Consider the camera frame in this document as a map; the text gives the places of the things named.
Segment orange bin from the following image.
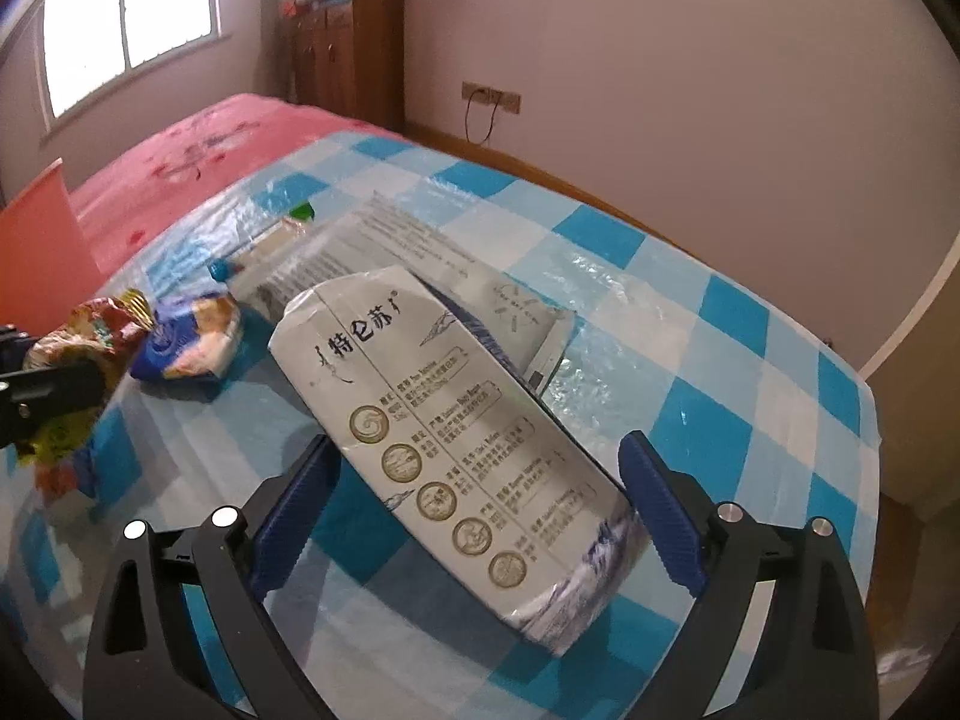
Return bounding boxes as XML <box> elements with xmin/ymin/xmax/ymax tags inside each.
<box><xmin>0</xmin><ymin>157</ymin><xmax>98</xmax><ymax>331</ymax></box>

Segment wall socket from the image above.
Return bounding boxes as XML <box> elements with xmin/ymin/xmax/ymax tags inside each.
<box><xmin>461</xmin><ymin>81</ymin><xmax>522</xmax><ymax>115</ymax></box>

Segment wooden cabinet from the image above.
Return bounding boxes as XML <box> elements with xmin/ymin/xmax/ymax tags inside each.
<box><xmin>289</xmin><ymin>0</ymin><xmax>410</xmax><ymax>132</ymax></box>

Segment pink bed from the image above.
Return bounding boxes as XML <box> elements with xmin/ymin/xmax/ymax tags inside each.
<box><xmin>64</xmin><ymin>94</ymin><xmax>398</xmax><ymax>275</ymax></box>

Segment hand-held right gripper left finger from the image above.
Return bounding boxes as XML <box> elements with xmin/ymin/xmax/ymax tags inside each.
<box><xmin>82</xmin><ymin>435</ymin><xmax>342</xmax><ymax>720</ymax></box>

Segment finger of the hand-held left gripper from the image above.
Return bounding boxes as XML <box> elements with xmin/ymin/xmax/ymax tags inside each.
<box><xmin>0</xmin><ymin>361</ymin><xmax>106</xmax><ymax>452</ymax></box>
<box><xmin>0</xmin><ymin>324</ymin><xmax>35</xmax><ymax>367</ymax></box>

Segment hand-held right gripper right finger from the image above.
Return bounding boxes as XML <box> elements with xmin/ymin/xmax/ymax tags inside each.
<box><xmin>616</xmin><ymin>431</ymin><xmax>878</xmax><ymax>720</ymax></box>

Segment black socket cable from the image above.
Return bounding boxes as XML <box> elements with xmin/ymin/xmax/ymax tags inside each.
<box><xmin>463</xmin><ymin>90</ymin><xmax>500</xmax><ymax>145</ymax></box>

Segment blue snack packet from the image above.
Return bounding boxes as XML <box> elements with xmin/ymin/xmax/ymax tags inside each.
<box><xmin>129</xmin><ymin>291</ymin><xmax>245</xmax><ymax>383</ymax></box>

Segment blue checked tablecloth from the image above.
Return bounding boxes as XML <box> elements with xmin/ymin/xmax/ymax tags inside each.
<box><xmin>0</xmin><ymin>131</ymin><xmax>882</xmax><ymax>720</ymax></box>

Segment grey curtain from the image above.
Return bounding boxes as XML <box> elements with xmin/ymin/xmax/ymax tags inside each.
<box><xmin>251</xmin><ymin>0</ymin><xmax>297</xmax><ymax>102</ymax></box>

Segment white milk carton gold medals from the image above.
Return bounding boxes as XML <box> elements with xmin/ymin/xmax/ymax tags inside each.
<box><xmin>268</xmin><ymin>264</ymin><xmax>652</xmax><ymax>657</ymax></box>

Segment yellow printed snack packet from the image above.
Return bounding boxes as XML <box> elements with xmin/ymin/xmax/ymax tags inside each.
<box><xmin>16</xmin><ymin>289</ymin><xmax>156</xmax><ymax>503</ymax></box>

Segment window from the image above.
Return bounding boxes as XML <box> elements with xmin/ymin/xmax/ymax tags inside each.
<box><xmin>37</xmin><ymin>0</ymin><xmax>233</xmax><ymax>121</ymax></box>

